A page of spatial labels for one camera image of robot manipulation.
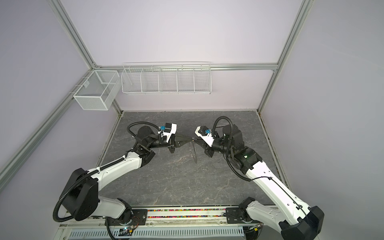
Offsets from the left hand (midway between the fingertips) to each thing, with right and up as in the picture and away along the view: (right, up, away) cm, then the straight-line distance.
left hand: (192, 139), depth 66 cm
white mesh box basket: (-63, +29, +30) cm, 76 cm away
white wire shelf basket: (-16, +38, +32) cm, 52 cm away
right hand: (+2, +1, +2) cm, 3 cm away
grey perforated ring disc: (-1, -10, +26) cm, 28 cm away
